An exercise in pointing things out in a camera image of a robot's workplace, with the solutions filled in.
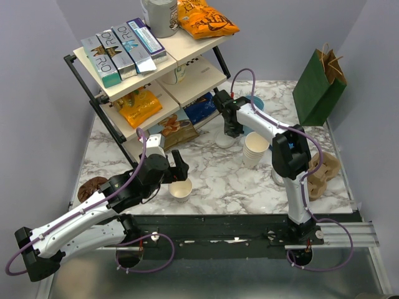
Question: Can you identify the white plastic lid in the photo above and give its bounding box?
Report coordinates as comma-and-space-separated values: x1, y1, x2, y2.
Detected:
214, 129, 235, 148

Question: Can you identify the white paper cup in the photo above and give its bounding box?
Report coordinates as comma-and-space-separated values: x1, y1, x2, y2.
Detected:
168, 178, 193, 202

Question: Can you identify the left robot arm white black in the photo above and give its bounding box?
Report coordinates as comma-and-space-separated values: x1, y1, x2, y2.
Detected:
14, 150, 189, 282

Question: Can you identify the stack of white paper cups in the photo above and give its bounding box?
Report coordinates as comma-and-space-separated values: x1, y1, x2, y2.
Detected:
243, 131, 270, 168

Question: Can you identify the blue snack bag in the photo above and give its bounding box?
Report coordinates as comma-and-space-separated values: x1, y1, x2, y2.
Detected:
183, 92, 217, 125

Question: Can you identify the light blue cup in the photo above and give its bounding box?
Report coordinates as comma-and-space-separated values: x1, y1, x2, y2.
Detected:
243, 96, 264, 136

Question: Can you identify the brown snack bag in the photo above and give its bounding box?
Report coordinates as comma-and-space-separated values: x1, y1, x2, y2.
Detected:
156, 110, 199, 150

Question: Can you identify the yellow snack bag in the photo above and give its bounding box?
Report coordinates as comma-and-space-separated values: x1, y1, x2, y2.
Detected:
113, 87, 163, 129

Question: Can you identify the silver glitter pouch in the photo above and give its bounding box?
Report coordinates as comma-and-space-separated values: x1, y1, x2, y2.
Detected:
271, 169, 284, 187

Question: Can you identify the green paper bag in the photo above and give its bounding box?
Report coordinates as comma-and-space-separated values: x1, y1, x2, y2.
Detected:
292, 43, 347, 126

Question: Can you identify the brown cardboard cup carrier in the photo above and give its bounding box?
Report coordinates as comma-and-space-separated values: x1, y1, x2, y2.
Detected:
307, 152, 341, 201

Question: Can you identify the teal RO box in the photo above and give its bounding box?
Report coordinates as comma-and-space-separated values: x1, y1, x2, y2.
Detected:
81, 36, 121, 88

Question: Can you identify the brown RO box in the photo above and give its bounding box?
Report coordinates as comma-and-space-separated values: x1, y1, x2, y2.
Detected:
96, 29, 137, 80

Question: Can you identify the blue RO box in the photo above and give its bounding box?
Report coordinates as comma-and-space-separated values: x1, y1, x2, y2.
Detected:
112, 23, 156, 75

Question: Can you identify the orange chips bag top shelf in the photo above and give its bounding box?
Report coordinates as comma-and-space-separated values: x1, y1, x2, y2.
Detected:
177, 0, 240, 39

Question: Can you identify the grey canister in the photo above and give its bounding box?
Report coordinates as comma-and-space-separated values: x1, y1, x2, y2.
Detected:
141, 0, 179, 38

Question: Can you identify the purple white box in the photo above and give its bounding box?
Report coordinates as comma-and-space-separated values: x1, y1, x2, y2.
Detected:
127, 18, 168, 64

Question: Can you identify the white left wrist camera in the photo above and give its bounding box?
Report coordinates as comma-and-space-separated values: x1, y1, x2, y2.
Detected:
145, 133, 166, 158

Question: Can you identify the black frame beige shelf rack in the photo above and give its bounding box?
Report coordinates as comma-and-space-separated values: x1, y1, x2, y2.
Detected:
64, 29, 231, 163

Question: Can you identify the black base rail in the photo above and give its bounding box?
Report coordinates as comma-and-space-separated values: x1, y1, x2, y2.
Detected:
96, 213, 331, 261

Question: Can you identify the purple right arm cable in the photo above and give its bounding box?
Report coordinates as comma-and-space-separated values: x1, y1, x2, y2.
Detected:
230, 68, 355, 272

